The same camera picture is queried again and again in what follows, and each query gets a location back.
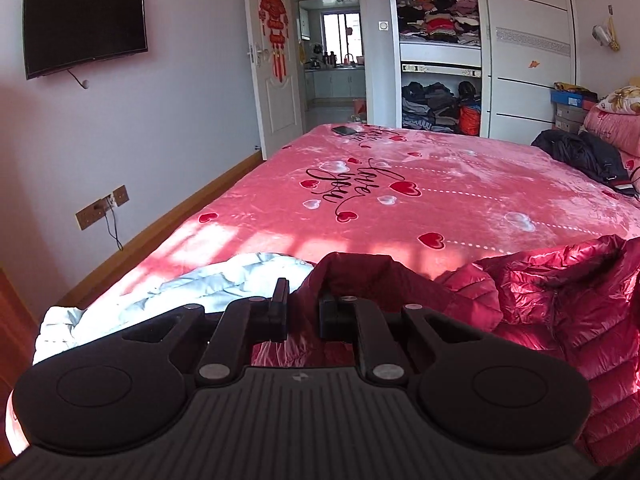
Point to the pile of dark folded clothes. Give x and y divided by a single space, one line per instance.
430 105

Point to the white light switch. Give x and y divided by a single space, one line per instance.
383 25

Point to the white wardrobe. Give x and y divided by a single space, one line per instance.
530 35

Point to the floral pillow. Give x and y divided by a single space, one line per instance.
622 97

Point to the black wall television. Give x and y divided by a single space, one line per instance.
85 27

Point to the red down jacket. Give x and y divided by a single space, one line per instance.
550 310

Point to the white room door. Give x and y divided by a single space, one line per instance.
275 105

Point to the pink folded quilt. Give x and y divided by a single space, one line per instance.
612 127

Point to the black jacket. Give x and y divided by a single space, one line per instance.
580 152

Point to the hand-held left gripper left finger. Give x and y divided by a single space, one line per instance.
280 310

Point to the pink heart print blanket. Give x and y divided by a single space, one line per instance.
450 195

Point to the orange bag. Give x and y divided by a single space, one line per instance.
471 120

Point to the grey shoe box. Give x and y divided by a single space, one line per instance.
570 117

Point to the red knot door ornament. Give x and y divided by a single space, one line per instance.
274 15

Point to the kitchen window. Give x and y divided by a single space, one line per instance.
341 30

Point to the white down jacket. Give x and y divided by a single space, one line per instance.
150 300

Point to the pile of colourful folded clothes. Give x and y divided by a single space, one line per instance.
440 20

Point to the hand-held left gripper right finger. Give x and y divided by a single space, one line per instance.
327 315

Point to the white kitchen cabinets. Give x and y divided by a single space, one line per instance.
335 82

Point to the black smartphone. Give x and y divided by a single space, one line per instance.
345 131

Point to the brass wall socket panel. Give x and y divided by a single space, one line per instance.
92 212

